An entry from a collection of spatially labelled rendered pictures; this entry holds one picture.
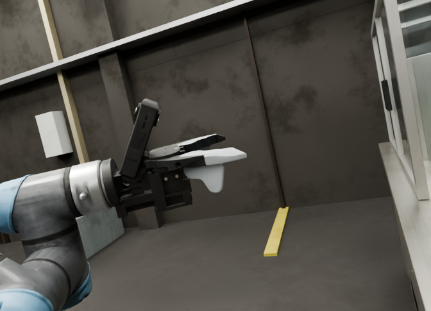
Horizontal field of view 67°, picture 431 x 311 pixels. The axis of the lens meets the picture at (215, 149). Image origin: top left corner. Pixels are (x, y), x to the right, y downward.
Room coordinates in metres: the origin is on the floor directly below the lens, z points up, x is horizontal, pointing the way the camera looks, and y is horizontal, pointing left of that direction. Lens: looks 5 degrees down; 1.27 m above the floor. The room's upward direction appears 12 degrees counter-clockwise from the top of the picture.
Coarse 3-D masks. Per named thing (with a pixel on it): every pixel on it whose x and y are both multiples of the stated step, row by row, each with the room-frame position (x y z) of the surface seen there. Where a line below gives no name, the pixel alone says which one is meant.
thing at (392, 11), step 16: (384, 0) 0.97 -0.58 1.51; (400, 32) 0.96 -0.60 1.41; (400, 48) 0.96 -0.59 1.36; (384, 64) 1.49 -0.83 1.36; (400, 64) 0.96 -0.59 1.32; (384, 80) 1.45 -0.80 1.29; (400, 80) 0.97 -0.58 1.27; (384, 96) 1.56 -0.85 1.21; (400, 96) 0.98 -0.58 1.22; (416, 128) 0.96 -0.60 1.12; (416, 144) 0.96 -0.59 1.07; (400, 160) 1.42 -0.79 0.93; (416, 160) 0.96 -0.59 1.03; (416, 176) 0.97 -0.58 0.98; (416, 192) 0.99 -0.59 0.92
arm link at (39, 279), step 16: (0, 256) 0.35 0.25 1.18; (0, 272) 0.33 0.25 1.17; (16, 272) 0.34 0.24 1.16; (32, 272) 0.36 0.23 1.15; (48, 272) 0.37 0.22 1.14; (64, 272) 0.40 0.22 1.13; (0, 288) 0.32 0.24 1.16; (16, 288) 0.32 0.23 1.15; (32, 288) 0.33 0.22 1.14; (48, 288) 0.35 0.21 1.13; (64, 288) 0.38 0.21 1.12; (0, 304) 0.30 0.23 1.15; (16, 304) 0.30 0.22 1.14; (32, 304) 0.31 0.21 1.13; (48, 304) 0.33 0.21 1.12
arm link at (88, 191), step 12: (72, 168) 0.46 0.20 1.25; (84, 168) 0.46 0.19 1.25; (96, 168) 0.46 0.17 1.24; (72, 180) 0.45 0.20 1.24; (84, 180) 0.45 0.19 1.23; (96, 180) 0.45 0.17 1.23; (72, 192) 0.44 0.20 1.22; (84, 192) 0.44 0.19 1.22; (96, 192) 0.44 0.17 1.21; (84, 204) 0.45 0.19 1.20; (96, 204) 0.45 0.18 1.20; (108, 204) 0.46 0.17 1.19
